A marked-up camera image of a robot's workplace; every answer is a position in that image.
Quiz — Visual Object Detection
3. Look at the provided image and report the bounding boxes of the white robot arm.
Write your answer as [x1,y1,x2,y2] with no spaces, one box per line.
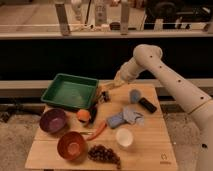
[103,44,213,171]

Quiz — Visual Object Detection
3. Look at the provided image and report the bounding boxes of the blue sponge block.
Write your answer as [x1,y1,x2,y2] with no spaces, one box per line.
[106,113,125,129]

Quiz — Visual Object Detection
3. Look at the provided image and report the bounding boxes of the orange fruit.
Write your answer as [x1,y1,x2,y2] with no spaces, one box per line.
[77,109,91,123]

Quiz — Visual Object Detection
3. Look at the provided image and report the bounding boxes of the blue black brush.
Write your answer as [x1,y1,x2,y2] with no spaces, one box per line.
[129,89,157,113]

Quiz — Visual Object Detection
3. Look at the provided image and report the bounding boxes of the orange carrot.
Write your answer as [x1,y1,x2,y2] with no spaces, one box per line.
[86,121,107,141]

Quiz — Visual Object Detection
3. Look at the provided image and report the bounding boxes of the grey blue cloth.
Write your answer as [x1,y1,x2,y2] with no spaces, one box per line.
[123,107,144,125]

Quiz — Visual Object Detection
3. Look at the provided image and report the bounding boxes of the green plastic tray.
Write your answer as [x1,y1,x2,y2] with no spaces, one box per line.
[41,73,99,110]

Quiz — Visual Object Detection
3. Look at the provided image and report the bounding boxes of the white cup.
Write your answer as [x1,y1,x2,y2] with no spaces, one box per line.
[116,128,134,148]

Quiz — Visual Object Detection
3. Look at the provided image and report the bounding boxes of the dark grape bunch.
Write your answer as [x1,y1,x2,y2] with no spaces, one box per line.
[88,145,121,170]

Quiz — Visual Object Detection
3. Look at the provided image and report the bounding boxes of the purple bowl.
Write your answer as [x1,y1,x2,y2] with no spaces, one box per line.
[39,108,66,133]

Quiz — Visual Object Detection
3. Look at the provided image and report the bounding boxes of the orange-brown bowl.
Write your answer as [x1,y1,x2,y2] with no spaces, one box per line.
[57,131,87,161]

